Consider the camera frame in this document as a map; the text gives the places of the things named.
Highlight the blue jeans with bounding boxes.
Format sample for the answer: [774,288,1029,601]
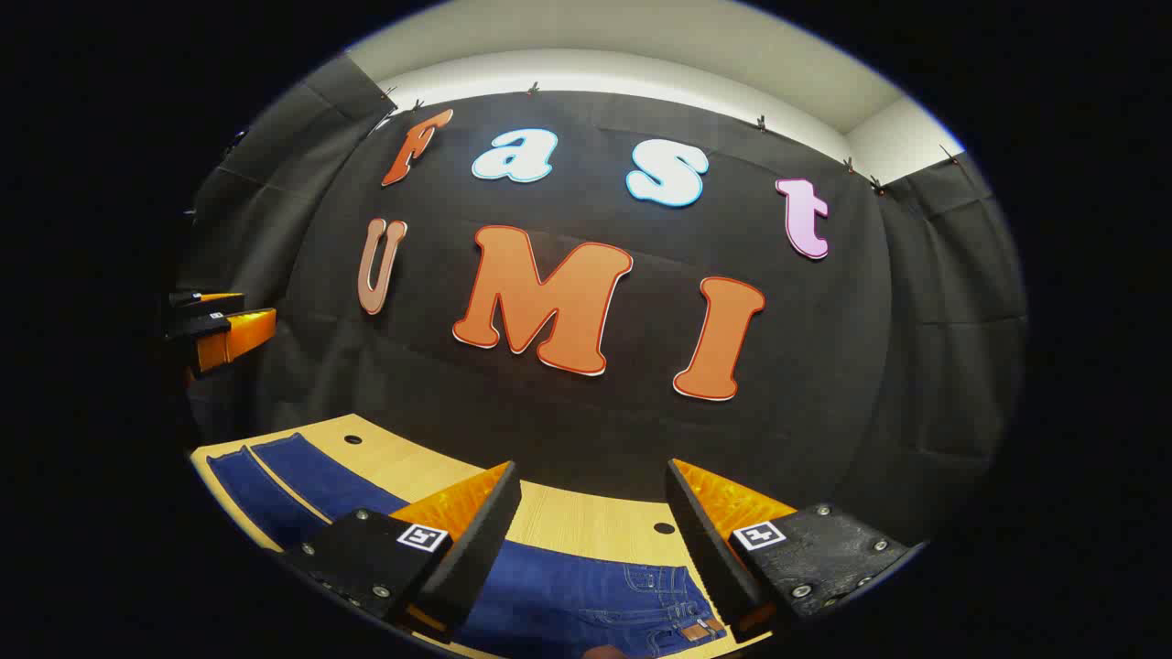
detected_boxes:
[206,432,729,659]

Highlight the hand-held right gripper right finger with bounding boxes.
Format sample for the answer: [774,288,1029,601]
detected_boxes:
[664,458,926,642]

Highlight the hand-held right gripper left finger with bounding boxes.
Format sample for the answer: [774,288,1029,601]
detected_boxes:
[279,460,523,644]

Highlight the black backdrop cloth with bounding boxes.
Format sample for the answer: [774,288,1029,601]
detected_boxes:
[179,55,1026,541]

